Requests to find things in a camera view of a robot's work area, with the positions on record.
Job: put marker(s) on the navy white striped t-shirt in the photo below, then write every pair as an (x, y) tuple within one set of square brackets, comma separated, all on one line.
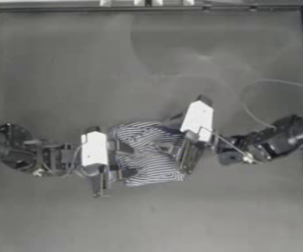
[(155, 164)]

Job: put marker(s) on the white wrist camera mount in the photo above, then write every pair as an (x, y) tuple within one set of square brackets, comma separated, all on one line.
[(197, 121), (93, 149)]

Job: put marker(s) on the silver frame bracket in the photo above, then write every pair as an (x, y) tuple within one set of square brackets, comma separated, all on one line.
[(138, 2), (157, 2), (105, 2), (188, 2)]

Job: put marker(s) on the black metal frame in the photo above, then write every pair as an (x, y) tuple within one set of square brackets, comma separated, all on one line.
[(49, 7)]

